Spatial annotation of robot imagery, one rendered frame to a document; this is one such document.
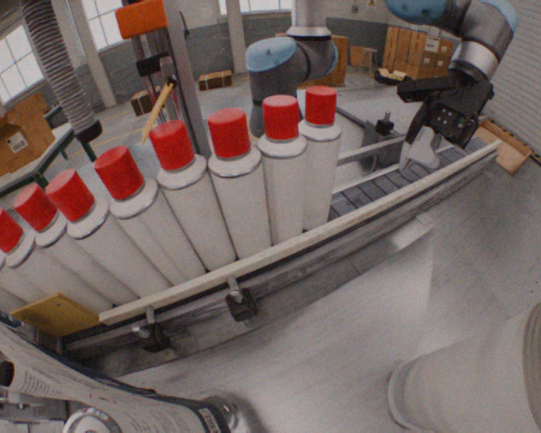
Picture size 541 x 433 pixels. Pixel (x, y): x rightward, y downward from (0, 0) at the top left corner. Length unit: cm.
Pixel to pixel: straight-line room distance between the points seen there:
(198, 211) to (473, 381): 26
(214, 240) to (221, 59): 544
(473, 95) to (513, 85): 426
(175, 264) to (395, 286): 28
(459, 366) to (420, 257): 22
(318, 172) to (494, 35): 37
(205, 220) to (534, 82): 455
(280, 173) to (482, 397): 24
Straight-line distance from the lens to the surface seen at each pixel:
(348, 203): 40
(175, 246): 24
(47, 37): 30
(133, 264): 26
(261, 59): 52
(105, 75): 603
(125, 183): 20
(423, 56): 388
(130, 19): 25
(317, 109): 24
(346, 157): 36
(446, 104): 41
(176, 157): 20
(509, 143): 124
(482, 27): 47
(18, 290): 35
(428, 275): 37
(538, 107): 451
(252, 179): 20
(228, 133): 18
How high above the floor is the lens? 116
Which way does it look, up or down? 48 degrees down
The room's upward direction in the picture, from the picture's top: 6 degrees counter-clockwise
